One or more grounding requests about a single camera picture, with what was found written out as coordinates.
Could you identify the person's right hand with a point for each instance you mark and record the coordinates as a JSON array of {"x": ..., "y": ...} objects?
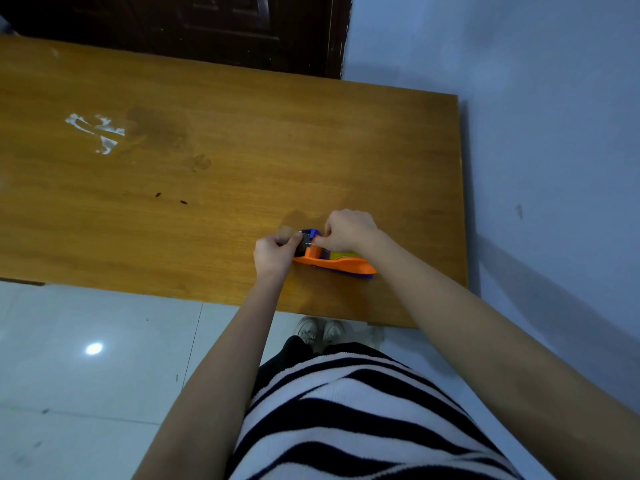
[{"x": 347, "y": 232}]

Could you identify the person's left hand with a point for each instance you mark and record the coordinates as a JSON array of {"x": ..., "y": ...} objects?
[{"x": 272, "y": 257}]

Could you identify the yellow tape roll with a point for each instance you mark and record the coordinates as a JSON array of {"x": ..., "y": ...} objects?
[{"x": 342, "y": 255}]

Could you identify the orange and blue tape dispenser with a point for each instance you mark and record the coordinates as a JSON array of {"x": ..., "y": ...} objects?
[{"x": 345, "y": 264}]

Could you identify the person's right forearm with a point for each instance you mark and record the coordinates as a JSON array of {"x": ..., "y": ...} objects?
[{"x": 500, "y": 354}]

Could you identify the person's left forearm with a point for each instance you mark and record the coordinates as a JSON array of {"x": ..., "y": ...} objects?
[{"x": 220, "y": 384}]

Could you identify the person's left shoe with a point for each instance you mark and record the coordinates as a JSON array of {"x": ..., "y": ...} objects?
[{"x": 307, "y": 332}]

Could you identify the person's shoe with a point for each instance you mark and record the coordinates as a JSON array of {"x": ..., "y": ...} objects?
[
  {"x": 334, "y": 330},
  {"x": 307, "y": 332}
]

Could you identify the person's right shoe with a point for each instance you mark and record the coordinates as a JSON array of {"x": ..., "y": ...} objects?
[{"x": 334, "y": 330}]

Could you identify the black white striped shirt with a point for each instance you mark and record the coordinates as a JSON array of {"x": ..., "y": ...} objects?
[{"x": 360, "y": 419}]

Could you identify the dark brown wooden door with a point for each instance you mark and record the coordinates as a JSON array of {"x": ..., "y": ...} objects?
[{"x": 200, "y": 24}]

